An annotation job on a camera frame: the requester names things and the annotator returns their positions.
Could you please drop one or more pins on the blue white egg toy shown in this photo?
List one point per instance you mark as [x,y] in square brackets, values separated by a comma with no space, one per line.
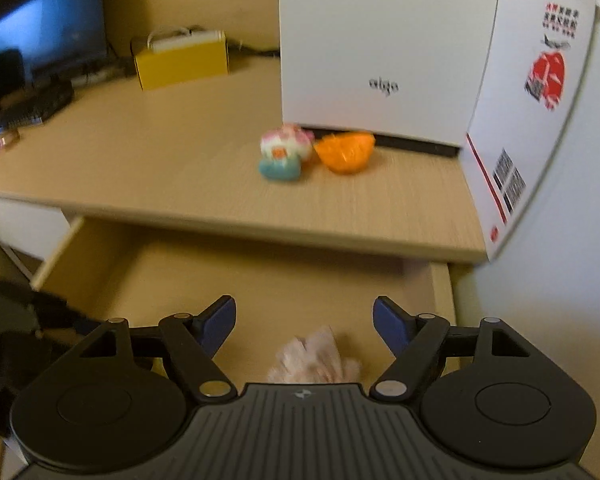
[282,157]

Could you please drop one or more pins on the black monitor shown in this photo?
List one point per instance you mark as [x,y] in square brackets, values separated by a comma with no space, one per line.
[45,15]

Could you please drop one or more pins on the dark speaker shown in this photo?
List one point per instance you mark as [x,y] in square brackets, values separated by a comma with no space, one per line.
[7,75]

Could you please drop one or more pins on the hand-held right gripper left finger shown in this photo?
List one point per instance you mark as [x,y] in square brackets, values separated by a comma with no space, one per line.
[221,324]

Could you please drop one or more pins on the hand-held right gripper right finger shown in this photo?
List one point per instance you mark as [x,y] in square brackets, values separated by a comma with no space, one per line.
[389,324]

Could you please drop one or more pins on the pink white crinkled packet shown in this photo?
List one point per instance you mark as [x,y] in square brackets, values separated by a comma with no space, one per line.
[312,360]

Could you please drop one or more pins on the black keyboard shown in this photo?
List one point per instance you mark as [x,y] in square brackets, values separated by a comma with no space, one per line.
[35,102]

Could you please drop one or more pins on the large white cardboard box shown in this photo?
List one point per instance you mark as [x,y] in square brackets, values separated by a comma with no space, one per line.
[380,45]

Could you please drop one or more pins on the wooden drawer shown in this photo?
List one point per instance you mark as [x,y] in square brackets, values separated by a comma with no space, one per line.
[280,280]

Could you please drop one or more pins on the orange plastic capsule half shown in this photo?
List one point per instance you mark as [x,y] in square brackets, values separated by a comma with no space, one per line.
[345,155]

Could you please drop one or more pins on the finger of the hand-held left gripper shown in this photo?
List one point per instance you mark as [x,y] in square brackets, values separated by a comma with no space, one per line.
[55,310]

